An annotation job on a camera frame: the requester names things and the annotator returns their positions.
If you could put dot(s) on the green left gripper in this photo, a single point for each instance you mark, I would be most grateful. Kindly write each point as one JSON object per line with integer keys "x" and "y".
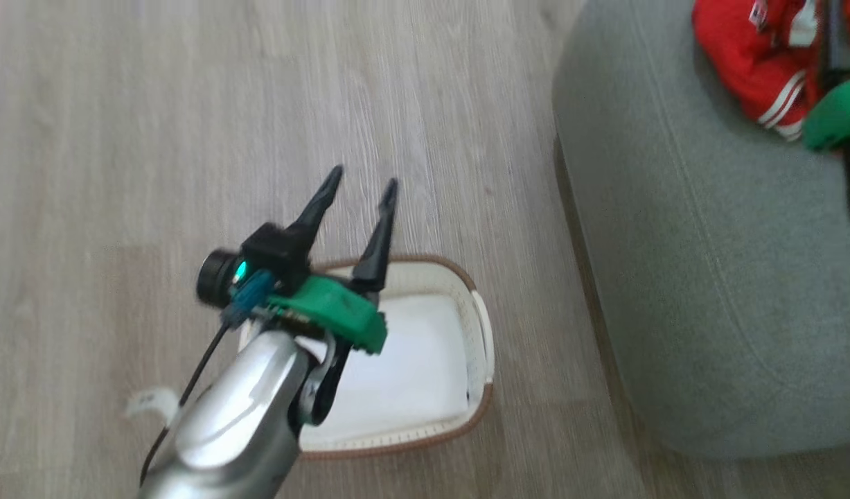
{"x": 334, "y": 312}

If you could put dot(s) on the white brown-rimmed laundry basket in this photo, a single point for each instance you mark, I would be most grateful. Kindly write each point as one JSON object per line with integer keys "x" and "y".
{"x": 411, "y": 374}

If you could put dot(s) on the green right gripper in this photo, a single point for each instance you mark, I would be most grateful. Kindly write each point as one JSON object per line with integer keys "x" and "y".
{"x": 840, "y": 114}

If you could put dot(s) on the red and white jersey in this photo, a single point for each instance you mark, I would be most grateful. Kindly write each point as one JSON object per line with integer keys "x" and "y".
{"x": 757, "y": 62}

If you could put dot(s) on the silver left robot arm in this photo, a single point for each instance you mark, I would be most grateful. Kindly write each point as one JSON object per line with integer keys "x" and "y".
{"x": 237, "y": 423}

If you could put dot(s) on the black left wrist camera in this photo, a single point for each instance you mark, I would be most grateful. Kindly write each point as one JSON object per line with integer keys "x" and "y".
{"x": 272, "y": 253}

